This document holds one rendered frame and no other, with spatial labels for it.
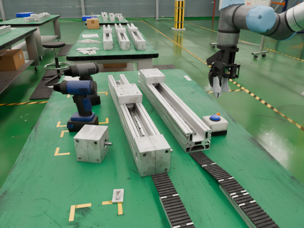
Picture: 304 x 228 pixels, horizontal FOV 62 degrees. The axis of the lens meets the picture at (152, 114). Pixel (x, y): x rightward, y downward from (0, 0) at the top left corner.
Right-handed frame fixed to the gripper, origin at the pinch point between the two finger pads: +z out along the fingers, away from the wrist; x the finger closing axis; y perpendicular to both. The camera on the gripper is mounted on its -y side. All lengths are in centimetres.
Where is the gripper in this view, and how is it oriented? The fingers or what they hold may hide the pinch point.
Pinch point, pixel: (216, 94)
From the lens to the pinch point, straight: 105.2
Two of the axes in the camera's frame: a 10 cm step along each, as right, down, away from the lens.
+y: 2.6, 4.2, -8.7
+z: -0.2, 9.0, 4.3
